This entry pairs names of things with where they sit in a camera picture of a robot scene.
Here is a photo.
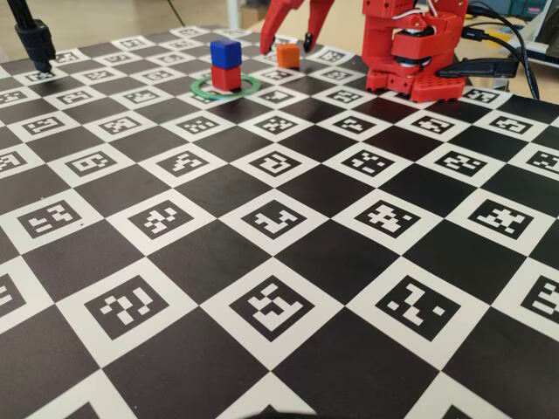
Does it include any black tripod leg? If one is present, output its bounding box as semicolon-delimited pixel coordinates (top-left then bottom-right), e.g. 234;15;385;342
6;0;57;73

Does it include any orange cube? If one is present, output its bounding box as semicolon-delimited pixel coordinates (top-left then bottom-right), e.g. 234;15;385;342
276;42;301;70

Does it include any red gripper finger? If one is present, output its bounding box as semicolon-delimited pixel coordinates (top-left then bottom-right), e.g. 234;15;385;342
259;0;303;56
303;0;334;54

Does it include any thick black cable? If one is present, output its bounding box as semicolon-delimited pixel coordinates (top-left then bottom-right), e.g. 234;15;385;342
466;2;542;100

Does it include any blue cube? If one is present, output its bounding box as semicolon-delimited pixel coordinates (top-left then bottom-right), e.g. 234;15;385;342
210;39;243;70

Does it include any green ring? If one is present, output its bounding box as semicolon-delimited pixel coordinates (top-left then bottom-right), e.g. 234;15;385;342
190;72;263;102

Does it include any black white marker checkerboard mat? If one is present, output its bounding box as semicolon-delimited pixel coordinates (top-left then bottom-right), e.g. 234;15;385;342
0;25;559;419

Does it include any black usb cable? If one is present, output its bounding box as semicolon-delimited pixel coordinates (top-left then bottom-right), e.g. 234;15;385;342
461;26;541;100

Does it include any red cube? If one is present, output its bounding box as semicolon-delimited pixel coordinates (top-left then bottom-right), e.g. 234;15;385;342
210;64;243;92

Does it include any brown cardboard box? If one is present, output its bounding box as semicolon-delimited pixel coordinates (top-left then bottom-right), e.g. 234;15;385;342
241;6;270;27

